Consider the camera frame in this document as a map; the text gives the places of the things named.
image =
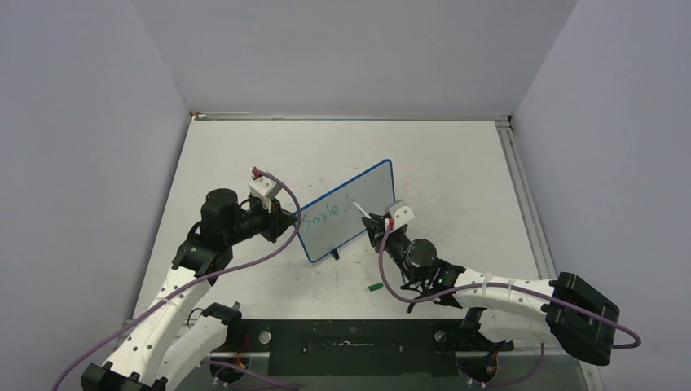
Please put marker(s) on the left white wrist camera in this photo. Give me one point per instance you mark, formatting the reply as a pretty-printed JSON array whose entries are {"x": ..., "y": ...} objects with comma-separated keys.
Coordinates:
[{"x": 265, "y": 190}]

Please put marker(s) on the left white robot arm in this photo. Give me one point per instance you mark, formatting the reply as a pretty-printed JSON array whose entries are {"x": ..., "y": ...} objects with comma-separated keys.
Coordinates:
[{"x": 153, "y": 356}]

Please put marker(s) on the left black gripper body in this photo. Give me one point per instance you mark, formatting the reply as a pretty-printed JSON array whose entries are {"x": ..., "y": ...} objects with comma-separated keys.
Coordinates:
[{"x": 257, "y": 220}]

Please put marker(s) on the green marker cap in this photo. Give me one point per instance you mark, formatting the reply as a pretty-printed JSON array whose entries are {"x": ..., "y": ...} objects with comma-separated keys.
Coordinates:
[{"x": 374, "y": 287}]

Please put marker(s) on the aluminium frame rail right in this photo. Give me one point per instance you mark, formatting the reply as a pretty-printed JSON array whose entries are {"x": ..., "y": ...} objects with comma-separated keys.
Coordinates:
[{"x": 530, "y": 215}]

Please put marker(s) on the aluminium frame rail back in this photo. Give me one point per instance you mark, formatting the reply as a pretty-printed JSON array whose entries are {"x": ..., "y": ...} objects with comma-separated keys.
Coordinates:
[{"x": 246, "y": 116}]

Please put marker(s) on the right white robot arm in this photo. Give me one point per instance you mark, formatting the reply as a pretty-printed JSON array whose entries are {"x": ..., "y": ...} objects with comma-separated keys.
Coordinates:
[{"x": 566, "y": 311}]

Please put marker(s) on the blue framed whiteboard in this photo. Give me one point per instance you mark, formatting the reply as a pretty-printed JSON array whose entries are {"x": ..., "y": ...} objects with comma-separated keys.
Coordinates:
[{"x": 331, "y": 221}]

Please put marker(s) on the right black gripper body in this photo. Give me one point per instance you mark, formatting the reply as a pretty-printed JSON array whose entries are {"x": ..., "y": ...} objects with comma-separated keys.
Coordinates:
[{"x": 396, "y": 243}]

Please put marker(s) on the aluminium frame rail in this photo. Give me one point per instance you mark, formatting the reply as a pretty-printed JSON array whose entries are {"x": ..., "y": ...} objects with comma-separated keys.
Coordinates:
[
  {"x": 246, "y": 116},
  {"x": 530, "y": 215}
]

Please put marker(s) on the green capped marker pen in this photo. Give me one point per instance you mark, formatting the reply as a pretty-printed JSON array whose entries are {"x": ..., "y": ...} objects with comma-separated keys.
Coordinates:
[{"x": 362, "y": 210}]

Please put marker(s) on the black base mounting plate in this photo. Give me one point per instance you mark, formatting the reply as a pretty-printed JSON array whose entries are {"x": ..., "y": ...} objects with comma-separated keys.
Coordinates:
[{"x": 357, "y": 347}]

